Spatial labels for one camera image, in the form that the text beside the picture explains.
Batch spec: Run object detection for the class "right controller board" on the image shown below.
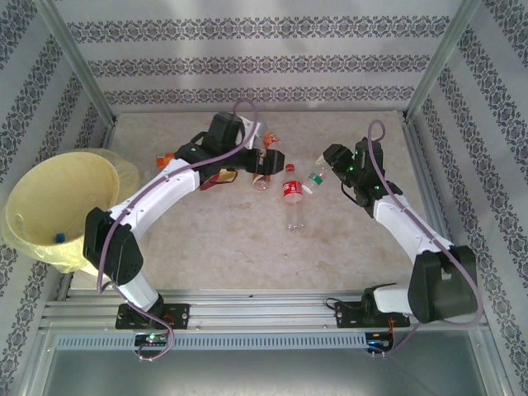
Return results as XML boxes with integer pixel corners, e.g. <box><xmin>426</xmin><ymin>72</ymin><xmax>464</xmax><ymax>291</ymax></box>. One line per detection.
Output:
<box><xmin>365</xmin><ymin>332</ymin><xmax>395</xmax><ymax>352</ymax></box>

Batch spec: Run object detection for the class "aluminium right frame post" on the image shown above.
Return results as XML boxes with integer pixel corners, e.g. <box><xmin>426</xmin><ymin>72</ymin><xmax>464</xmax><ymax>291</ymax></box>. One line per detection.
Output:
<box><xmin>406</xmin><ymin>0</ymin><xmax>483</xmax><ymax>121</ymax></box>

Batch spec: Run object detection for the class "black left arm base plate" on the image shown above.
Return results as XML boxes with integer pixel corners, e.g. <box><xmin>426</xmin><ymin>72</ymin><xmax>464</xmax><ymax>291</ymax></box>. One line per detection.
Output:
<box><xmin>115</xmin><ymin>303</ymin><xmax>191</xmax><ymax>331</ymax></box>

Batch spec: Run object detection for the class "red label cola bottle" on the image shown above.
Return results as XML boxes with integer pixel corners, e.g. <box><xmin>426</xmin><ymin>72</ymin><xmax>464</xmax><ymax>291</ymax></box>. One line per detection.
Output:
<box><xmin>281</xmin><ymin>163</ymin><xmax>307</xmax><ymax>235</ymax></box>

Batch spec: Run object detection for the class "aluminium frame post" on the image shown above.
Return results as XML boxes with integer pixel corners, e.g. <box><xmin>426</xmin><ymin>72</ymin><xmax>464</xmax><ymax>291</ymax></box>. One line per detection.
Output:
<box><xmin>39</xmin><ymin>0</ymin><xmax>119</xmax><ymax>127</ymax></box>
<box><xmin>406</xmin><ymin>0</ymin><xmax>483</xmax><ymax>121</ymax></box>

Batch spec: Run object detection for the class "yellow waste bin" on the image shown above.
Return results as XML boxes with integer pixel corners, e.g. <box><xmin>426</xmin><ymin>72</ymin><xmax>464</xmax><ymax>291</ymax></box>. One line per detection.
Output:
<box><xmin>2</xmin><ymin>148</ymin><xmax>140</xmax><ymax>276</ymax></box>

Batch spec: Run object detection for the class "controller board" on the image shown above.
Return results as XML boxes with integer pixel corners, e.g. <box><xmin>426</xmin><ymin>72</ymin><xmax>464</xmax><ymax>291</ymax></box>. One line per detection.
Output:
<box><xmin>134</xmin><ymin>333</ymin><xmax>169</xmax><ymax>347</ymax></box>
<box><xmin>365</xmin><ymin>332</ymin><xmax>395</xmax><ymax>352</ymax></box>

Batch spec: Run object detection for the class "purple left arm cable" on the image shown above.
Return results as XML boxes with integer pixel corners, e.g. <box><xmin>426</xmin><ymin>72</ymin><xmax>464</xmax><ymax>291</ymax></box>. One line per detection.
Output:
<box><xmin>95</xmin><ymin>98</ymin><xmax>263</xmax><ymax>364</ymax></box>

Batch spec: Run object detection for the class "aluminium mounting rail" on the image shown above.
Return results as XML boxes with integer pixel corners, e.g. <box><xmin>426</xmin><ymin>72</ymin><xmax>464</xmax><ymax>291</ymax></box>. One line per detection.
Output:
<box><xmin>40</xmin><ymin>290</ymin><xmax>484</xmax><ymax>332</ymax></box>

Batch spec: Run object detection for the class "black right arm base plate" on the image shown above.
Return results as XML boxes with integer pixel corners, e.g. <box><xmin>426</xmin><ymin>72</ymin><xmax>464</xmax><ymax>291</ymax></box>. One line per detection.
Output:
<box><xmin>335</xmin><ymin>301</ymin><xmax>410</xmax><ymax>330</ymax></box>

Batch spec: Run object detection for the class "red gold label bottle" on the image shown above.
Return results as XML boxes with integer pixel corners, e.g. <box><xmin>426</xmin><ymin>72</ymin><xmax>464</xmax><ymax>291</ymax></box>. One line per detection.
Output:
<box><xmin>200</xmin><ymin>167</ymin><xmax>239</xmax><ymax>191</ymax></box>

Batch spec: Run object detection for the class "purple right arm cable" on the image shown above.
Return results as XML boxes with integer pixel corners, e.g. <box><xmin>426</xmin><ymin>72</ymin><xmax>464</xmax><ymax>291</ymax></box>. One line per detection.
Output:
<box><xmin>368</xmin><ymin>120</ymin><xmax>483</xmax><ymax>356</ymax></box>

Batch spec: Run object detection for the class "grey slotted cable duct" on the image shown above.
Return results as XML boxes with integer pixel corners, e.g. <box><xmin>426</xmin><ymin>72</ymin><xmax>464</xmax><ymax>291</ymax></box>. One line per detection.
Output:
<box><xmin>55</xmin><ymin>332</ymin><xmax>369</xmax><ymax>351</ymax></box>

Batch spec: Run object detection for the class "aluminium left frame post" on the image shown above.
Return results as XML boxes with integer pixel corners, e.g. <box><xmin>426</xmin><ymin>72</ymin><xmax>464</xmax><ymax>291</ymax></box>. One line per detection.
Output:
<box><xmin>39</xmin><ymin>0</ymin><xmax>119</xmax><ymax>127</ymax></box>

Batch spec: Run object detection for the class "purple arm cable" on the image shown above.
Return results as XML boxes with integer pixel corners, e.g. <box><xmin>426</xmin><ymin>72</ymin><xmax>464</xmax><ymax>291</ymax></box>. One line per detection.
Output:
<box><xmin>368</xmin><ymin>120</ymin><xmax>483</xmax><ymax>356</ymax></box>
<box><xmin>95</xmin><ymin>98</ymin><xmax>263</xmax><ymax>364</ymax></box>

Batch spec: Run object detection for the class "grey metal base panel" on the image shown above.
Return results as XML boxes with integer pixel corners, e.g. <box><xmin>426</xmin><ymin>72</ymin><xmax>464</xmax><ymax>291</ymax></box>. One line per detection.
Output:
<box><xmin>43</xmin><ymin>349</ymin><xmax>486</xmax><ymax>396</ymax></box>

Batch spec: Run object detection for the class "brown label bottle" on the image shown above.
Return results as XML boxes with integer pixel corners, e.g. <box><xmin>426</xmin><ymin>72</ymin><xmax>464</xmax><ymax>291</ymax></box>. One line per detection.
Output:
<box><xmin>251</xmin><ymin>149</ymin><xmax>273</xmax><ymax>192</ymax></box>

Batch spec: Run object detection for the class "left controller board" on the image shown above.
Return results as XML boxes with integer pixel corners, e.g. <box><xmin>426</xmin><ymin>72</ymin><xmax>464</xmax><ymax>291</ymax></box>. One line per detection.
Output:
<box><xmin>134</xmin><ymin>333</ymin><xmax>169</xmax><ymax>347</ymax></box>

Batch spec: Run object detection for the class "orange label bottle orange cap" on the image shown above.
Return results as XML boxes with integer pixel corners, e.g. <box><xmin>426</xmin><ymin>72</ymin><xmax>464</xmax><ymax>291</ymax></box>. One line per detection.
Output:
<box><xmin>262</xmin><ymin>130</ymin><xmax>286</xmax><ymax>150</ymax></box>

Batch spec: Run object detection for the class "aluminium right side rail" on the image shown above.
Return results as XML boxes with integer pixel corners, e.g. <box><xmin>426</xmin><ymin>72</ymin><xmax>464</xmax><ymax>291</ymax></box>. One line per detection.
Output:
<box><xmin>400</xmin><ymin>111</ymin><xmax>469</xmax><ymax>298</ymax></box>

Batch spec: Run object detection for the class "clear bottle green ring cap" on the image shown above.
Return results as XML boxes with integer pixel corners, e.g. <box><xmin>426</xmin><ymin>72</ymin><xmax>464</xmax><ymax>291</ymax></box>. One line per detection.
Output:
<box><xmin>302</xmin><ymin>155</ymin><xmax>333</xmax><ymax>194</ymax></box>

